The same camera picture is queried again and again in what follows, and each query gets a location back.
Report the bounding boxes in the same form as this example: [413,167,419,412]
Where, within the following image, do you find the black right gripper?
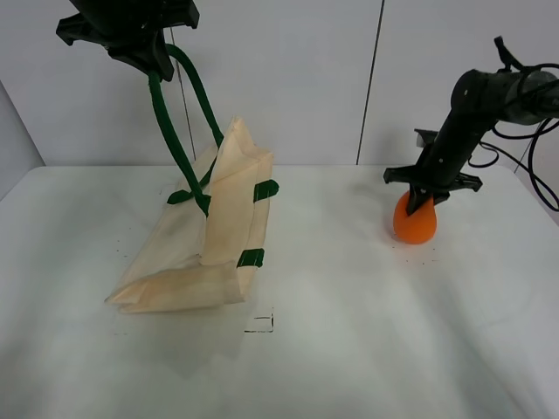
[383,129,483,216]

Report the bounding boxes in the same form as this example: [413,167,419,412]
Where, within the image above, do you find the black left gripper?
[56,0,200,81]

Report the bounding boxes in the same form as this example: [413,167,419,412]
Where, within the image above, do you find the orange fruit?
[392,192,437,244]

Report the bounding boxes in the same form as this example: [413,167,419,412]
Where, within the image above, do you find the white linen bag green handles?
[105,45,280,313]

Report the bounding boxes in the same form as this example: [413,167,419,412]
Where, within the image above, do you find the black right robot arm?
[383,70,558,216]

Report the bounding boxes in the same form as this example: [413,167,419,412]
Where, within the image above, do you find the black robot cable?
[469,36,559,211]

